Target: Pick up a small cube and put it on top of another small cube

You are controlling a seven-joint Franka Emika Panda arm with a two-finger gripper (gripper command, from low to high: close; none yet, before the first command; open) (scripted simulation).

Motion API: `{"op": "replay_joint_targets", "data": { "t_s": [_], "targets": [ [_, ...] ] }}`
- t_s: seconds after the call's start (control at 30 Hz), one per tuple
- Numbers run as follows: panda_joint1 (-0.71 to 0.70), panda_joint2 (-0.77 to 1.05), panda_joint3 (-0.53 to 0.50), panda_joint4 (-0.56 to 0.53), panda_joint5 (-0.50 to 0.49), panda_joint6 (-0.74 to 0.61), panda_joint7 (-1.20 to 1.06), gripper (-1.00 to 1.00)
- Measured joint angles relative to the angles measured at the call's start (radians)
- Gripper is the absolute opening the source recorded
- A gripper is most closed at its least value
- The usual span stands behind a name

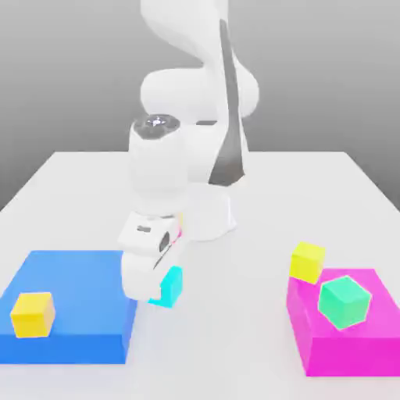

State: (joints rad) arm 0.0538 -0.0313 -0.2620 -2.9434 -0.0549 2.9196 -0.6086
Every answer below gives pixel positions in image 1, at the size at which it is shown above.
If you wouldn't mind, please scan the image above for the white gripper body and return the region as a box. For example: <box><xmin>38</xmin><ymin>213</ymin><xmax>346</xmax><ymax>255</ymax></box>
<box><xmin>120</xmin><ymin>237</ymin><xmax>186</xmax><ymax>303</ymax></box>

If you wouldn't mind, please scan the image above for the small lemon yellow cube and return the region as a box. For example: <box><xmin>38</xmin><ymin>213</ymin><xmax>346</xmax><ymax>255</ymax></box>
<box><xmin>288</xmin><ymin>241</ymin><xmax>327</xmax><ymax>286</ymax></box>

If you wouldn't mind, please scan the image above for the small cyan cube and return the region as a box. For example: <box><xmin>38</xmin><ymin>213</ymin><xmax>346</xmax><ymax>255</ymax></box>
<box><xmin>147</xmin><ymin>265</ymin><xmax>184</xmax><ymax>309</ymax></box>

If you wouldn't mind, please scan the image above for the large magenta box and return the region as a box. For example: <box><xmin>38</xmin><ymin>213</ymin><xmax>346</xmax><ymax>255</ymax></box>
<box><xmin>286</xmin><ymin>267</ymin><xmax>400</xmax><ymax>378</ymax></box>

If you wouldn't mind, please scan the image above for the large blue box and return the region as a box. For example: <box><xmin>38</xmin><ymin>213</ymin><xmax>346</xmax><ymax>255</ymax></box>
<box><xmin>0</xmin><ymin>249</ymin><xmax>139</xmax><ymax>366</ymax></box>

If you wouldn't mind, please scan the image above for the small golden yellow cube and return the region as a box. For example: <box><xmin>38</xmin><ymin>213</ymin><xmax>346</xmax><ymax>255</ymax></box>
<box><xmin>9</xmin><ymin>291</ymin><xmax>57</xmax><ymax>339</ymax></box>

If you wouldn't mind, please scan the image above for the small green cube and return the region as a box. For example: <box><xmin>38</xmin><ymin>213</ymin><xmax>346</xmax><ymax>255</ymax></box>
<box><xmin>317</xmin><ymin>274</ymin><xmax>373</xmax><ymax>331</ymax></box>

